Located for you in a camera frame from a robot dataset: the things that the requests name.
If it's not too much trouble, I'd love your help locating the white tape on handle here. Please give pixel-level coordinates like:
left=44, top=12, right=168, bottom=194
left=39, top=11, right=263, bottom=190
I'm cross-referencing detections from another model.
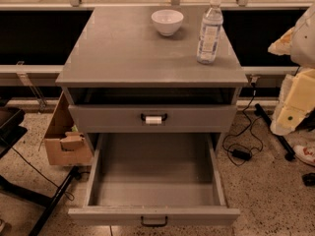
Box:
left=145, top=116, right=162, bottom=125

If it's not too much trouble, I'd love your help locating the white ceramic bowl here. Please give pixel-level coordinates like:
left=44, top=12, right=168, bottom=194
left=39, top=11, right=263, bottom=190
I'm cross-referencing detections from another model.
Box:
left=151, top=9, right=184, bottom=36

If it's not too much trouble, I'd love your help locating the black floor cable left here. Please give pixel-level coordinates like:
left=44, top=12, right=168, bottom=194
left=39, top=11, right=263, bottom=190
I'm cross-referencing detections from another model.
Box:
left=9, top=146, right=76, bottom=203

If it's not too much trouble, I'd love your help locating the grey drawer cabinet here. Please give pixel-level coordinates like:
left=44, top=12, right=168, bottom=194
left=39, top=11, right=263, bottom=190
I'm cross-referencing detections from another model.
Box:
left=56, top=6, right=247, bottom=147

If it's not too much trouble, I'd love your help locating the black chair base left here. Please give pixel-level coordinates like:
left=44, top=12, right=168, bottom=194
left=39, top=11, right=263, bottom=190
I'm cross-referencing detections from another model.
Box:
left=0, top=113, right=87, bottom=236

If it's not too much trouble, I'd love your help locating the clear plastic water bottle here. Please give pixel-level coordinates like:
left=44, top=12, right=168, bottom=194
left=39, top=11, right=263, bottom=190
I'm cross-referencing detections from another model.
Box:
left=197, top=0, right=223, bottom=64

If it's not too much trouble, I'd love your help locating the grey top drawer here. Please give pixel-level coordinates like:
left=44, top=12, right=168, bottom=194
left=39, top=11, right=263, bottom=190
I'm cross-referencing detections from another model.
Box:
left=69, top=105, right=236, bottom=133

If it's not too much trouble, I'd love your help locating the clear acrylic bracket left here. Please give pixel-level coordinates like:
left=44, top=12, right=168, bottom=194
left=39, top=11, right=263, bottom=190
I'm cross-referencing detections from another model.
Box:
left=17, top=71, right=47, bottom=113

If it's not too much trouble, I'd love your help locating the white red sneaker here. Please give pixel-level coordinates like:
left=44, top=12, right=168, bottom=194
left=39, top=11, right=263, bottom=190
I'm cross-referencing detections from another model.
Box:
left=293, top=146, right=315, bottom=166

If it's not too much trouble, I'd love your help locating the grey drawer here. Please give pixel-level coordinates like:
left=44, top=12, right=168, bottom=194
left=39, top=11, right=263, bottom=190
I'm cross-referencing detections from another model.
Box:
left=69, top=133, right=240, bottom=227
left=69, top=105, right=236, bottom=133

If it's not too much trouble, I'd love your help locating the brown cardboard box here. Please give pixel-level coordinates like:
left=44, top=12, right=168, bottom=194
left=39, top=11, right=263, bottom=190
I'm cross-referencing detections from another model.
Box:
left=44, top=93, right=93, bottom=166

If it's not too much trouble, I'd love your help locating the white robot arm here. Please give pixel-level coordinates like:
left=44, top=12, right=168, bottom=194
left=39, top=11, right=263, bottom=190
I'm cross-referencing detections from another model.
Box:
left=268, top=4, right=315, bottom=136

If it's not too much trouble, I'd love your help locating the black metal stand leg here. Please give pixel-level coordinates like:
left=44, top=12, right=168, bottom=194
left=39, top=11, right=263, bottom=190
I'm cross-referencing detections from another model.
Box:
left=254, top=102, right=296, bottom=162

